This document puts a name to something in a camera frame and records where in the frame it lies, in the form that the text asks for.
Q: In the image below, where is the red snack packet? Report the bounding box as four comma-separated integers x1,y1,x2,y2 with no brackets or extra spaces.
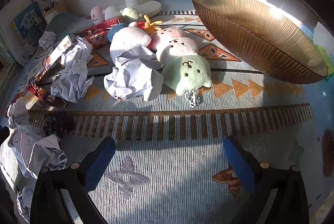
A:
85,30,110,50

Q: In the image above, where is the red and white carton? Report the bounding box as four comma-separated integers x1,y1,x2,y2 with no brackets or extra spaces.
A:
39,34,79,78

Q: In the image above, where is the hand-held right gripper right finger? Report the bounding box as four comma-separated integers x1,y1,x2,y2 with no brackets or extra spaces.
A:
223,136,310,224

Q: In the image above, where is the white plush with blue hat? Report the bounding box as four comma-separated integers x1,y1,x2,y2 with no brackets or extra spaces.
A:
107,23,152,63

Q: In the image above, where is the large three-ball plush toy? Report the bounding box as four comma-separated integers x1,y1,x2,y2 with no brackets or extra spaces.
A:
150,26,213,108

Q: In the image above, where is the small brown cardboard box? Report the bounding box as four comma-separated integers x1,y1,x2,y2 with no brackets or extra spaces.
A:
43,0,69,24

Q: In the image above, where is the green packet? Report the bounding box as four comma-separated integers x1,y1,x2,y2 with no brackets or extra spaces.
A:
314,44,334,80

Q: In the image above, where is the small three-ball plush toy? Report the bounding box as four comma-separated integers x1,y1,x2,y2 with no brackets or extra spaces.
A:
90,6,143,24

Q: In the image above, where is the patterned woven mat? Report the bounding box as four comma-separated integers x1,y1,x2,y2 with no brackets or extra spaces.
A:
0,9,315,224

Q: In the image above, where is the woven bamboo basket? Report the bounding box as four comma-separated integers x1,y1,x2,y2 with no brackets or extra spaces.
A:
190,0,328,85

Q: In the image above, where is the white paper ball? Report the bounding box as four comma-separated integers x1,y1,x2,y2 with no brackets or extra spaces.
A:
8,133,68,179
39,30,57,49
7,97,30,129
17,186,34,223
104,46,164,102
61,37,94,64
51,60,95,104

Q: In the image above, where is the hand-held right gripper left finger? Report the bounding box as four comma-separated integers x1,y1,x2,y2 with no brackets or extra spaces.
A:
29,136,116,224

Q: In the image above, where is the red plush with yellow fringe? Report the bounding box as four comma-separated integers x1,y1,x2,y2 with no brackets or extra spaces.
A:
129,15,163,35

